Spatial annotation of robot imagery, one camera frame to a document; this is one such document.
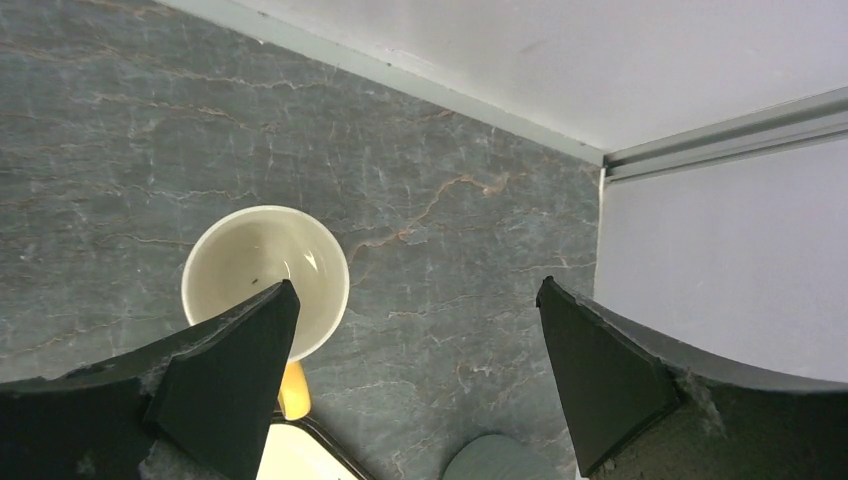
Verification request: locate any grey-green ceramic mug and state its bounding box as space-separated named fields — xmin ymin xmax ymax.
xmin=442 ymin=434 xmax=562 ymax=480

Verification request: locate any strawberry print serving tray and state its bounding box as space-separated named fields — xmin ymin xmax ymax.
xmin=256 ymin=412 xmax=375 ymax=480

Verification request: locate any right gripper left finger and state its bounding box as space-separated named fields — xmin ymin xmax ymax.
xmin=1 ymin=280 xmax=300 ymax=479

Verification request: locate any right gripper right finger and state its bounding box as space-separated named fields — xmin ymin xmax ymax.
xmin=536 ymin=277 xmax=847 ymax=479

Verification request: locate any yellow ceramic mug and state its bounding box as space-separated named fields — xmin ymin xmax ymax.
xmin=181 ymin=205 xmax=350 ymax=421

